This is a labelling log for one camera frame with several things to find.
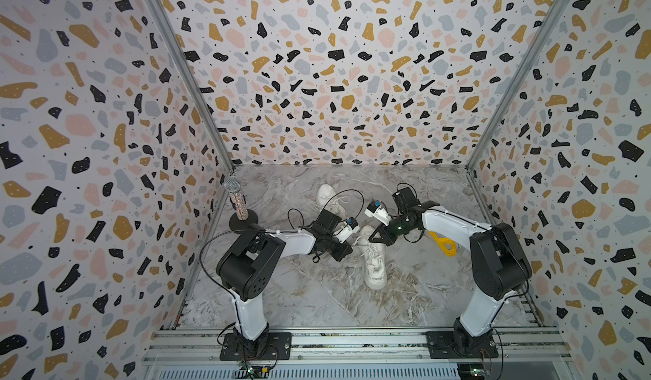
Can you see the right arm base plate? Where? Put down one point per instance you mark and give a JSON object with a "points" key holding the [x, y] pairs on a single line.
{"points": [[457, 344]]}

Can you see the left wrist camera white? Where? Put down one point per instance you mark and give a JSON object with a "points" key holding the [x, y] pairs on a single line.
{"points": [[346, 229]]}

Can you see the aluminium corner post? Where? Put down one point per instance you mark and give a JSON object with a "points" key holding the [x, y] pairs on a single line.
{"points": [[555, 13], [168, 36]]}

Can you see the white sneaker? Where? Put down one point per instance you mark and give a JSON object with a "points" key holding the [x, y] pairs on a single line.
{"points": [[327, 198], [375, 273]]}

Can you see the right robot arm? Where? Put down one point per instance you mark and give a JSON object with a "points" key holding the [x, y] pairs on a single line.
{"points": [[499, 264]]}

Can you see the aluminium corner post right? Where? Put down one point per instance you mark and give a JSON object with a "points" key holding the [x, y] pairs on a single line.
{"points": [[555, 13]]}

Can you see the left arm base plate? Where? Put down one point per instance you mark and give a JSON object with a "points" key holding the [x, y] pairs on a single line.
{"points": [[254, 347]]}

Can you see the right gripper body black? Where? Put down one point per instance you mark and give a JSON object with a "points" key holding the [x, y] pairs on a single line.
{"points": [[397, 227]]}

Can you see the yellow plastic frame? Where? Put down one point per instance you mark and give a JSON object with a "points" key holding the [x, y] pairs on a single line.
{"points": [[448, 247]]}

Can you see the aluminium front rail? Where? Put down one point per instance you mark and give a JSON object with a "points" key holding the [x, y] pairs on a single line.
{"points": [[310, 346]]}

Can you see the aluminium corner post left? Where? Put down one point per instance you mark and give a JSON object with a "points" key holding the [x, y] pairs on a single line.
{"points": [[168, 36]]}

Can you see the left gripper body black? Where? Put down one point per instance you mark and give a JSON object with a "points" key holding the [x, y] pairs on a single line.
{"points": [[335, 248]]}

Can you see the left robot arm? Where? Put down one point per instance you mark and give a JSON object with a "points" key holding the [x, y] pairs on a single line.
{"points": [[247, 267]]}

